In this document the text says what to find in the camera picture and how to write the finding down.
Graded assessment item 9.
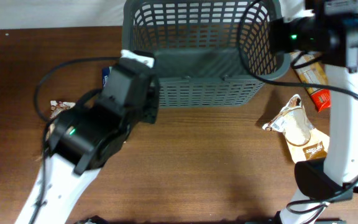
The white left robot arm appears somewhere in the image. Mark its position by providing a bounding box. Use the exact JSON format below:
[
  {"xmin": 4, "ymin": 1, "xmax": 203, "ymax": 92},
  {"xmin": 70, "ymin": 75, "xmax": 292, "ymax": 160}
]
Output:
[{"xmin": 16, "ymin": 50, "xmax": 160, "ymax": 223}]

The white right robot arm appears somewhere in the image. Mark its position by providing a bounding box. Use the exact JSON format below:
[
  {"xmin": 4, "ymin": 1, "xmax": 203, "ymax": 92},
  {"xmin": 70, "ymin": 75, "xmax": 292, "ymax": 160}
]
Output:
[{"xmin": 271, "ymin": 1, "xmax": 358, "ymax": 223}]

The Kleenex tissue multipack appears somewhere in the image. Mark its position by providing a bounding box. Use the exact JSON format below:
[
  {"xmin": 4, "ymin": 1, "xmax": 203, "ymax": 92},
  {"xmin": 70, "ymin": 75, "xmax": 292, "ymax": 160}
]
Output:
[{"xmin": 102, "ymin": 66, "xmax": 112, "ymax": 88}]

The small brown paper snack bag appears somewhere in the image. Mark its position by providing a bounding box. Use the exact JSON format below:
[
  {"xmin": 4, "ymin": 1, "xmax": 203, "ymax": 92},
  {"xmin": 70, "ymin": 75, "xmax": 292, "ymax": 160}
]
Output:
[{"xmin": 35, "ymin": 100, "xmax": 76, "ymax": 162}]

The grey plastic basket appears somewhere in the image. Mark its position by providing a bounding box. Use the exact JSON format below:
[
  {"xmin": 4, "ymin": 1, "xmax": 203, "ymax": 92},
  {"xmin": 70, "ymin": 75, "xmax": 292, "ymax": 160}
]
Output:
[{"xmin": 122, "ymin": 0, "xmax": 291, "ymax": 108}]

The beige brown coffee pouch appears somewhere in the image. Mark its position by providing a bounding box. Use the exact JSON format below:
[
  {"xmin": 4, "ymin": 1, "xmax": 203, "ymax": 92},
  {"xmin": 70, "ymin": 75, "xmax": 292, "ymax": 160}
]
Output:
[{"xmin": 262, "ymin": 94, "xmax": 329, "ymax": 163}]

